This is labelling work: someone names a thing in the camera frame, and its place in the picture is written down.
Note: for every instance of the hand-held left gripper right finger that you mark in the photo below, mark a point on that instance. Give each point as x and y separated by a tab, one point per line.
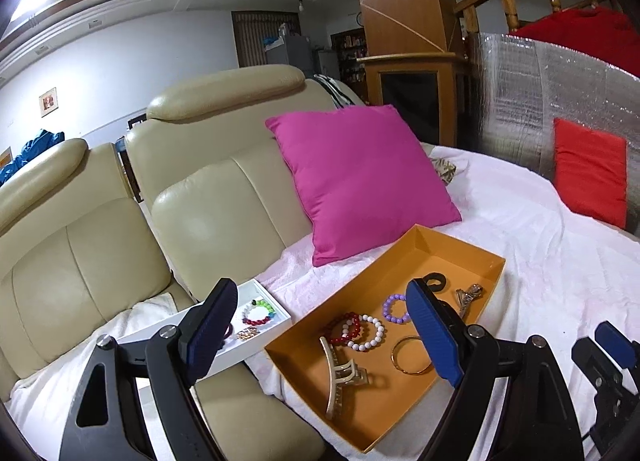
431	336

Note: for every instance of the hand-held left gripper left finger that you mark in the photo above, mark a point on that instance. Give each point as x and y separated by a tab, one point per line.
215	326

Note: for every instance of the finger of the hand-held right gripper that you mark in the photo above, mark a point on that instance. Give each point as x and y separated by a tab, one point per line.
616	346
589	357

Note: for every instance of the orange cardboard box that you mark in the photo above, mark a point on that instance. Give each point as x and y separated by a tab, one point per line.
380	401

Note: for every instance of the gold bangle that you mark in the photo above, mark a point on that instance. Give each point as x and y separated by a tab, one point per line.
394	353

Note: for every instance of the white tray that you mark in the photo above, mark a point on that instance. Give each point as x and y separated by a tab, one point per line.
250	298

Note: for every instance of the metal hair clip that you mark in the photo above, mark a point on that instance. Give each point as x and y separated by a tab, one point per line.
470	293

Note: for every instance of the beige hair claw clip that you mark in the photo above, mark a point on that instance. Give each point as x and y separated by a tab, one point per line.
334	391

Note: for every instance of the white blanket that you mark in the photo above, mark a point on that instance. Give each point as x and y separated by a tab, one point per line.
540	251

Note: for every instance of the beige leather sofa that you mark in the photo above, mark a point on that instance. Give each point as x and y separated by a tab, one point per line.
210	201

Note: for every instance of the beige patterned cloth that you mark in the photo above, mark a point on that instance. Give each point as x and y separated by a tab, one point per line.
442	170

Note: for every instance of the pink pillow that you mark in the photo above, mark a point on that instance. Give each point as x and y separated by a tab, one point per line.
360	181

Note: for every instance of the red pillow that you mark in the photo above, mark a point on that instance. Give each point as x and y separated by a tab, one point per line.
590	171

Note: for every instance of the silver foil mat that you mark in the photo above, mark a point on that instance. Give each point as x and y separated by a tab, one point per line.
525	101

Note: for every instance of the blue cloth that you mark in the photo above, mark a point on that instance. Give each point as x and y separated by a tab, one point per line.
30	151

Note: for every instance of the striped cloth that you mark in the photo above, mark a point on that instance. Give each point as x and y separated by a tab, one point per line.
340	91

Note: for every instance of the grey refrigerator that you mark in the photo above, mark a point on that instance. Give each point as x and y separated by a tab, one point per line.
295	53

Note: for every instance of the brown curtain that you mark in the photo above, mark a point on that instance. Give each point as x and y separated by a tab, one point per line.
250	38

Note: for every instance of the bookshelf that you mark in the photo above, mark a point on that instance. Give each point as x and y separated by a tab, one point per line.
350	41

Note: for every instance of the red cloth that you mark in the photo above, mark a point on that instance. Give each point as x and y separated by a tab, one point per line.
590	36

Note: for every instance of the wooden cabinet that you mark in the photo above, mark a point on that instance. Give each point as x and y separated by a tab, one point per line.
400	1

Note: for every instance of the framed wall picture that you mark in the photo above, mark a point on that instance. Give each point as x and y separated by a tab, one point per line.
48	102

